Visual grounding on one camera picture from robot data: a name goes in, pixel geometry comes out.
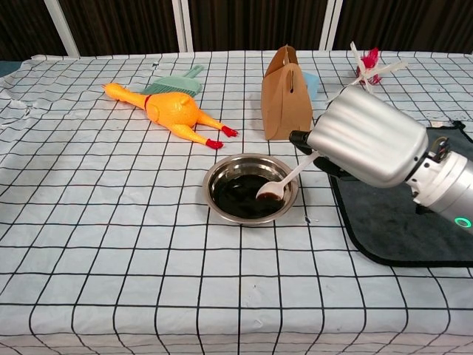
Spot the yellow rubber chicken toy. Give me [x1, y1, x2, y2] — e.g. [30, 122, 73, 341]
[102, 82, 240, 151]

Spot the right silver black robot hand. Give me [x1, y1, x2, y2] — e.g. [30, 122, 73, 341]
[289, 85, 429, 189]

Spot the brown paper gable box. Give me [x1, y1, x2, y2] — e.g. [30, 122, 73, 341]
[260, 44, 314, 141]

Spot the steel bowl with dark liquid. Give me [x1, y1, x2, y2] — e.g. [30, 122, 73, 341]
[203, 154, 299, 224]

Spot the white plastic spoon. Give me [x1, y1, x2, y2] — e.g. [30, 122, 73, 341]
[256, 152, 319, 203]

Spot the black cloth mat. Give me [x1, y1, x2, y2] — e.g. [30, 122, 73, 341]
[327, 120, 473, 268]

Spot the green dustpan brush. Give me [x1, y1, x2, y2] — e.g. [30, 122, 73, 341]
[140, 64, 205, 99]

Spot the blue small cup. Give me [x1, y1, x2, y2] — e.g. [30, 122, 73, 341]
[302, 72, 321, 101]

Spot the white black checked tablecloth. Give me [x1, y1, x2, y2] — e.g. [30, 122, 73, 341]
[0, 50, 473, 355]

